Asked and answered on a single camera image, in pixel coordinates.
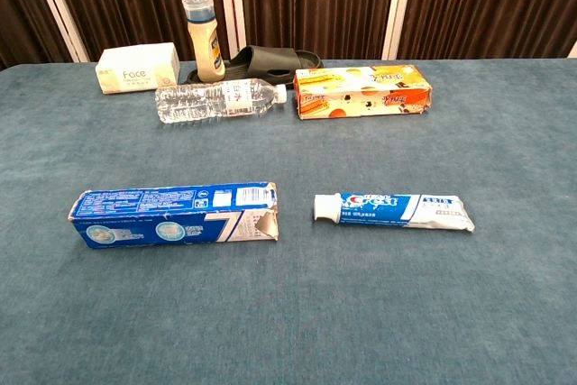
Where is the Crest toothpaste tube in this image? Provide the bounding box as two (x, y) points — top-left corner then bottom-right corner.
(313, 192), (477, 234)

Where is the blue toothpaste carton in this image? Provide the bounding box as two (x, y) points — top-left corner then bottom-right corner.
(68, 181), (279, 250)

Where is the orange biscuit box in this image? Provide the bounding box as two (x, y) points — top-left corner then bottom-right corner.
(293, 64), (434, 121)

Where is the clear plastic water bottle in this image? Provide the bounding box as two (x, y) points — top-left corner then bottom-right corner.
(154, 78), (289, 125)

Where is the black rubber slipper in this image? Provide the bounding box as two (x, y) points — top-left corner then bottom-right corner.
(182, 45), (325, 86)

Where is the cream bottle with blue cap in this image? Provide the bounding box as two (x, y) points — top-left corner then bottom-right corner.
(181, 0), (226, 84)

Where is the white Face tissue pack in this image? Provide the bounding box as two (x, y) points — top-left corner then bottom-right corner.
(95, 41), (181, 96)

